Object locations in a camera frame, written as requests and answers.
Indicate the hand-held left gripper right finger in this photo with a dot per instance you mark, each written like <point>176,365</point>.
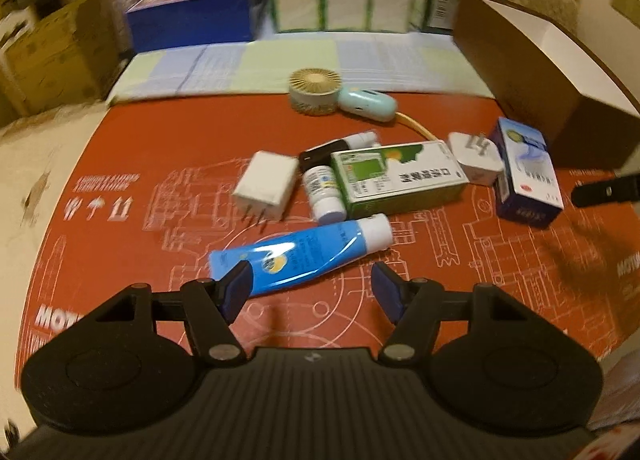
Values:
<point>387,290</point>

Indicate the white patterned bedsheet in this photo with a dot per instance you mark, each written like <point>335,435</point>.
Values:
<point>40,180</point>

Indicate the brown cardboard box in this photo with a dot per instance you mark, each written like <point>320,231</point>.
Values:
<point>500,65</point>

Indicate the small white medicine bottle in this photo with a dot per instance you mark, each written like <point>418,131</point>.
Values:
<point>324,194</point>

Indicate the black white tube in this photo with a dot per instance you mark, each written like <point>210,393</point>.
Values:
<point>320,155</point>

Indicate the white plug adapter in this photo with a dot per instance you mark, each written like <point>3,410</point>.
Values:
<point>472,160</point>

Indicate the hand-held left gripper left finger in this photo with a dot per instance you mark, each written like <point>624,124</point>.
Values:
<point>237,286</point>

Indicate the large blue printed box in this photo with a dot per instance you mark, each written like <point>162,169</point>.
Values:
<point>195,10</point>

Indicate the blue squeeze tube white cap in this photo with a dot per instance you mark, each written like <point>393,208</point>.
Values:
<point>310,247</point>

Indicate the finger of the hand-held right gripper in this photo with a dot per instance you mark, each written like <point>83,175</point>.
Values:
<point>607,190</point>

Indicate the printed cardboard carton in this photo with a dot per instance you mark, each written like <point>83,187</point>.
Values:
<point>55,55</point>

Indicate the white charger block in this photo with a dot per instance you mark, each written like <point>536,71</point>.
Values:
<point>265,181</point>

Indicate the red printed mat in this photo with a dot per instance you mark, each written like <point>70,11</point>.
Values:
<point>175,140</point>

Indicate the small handheld fan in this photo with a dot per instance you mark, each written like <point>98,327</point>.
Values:
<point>315,95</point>

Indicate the blue white medicine box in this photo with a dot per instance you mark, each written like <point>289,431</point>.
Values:
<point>530,175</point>

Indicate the green white medicine box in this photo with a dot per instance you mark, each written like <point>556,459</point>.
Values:
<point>400,180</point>

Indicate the pastel checked cloth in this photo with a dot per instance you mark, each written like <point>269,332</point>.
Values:
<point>225,65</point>

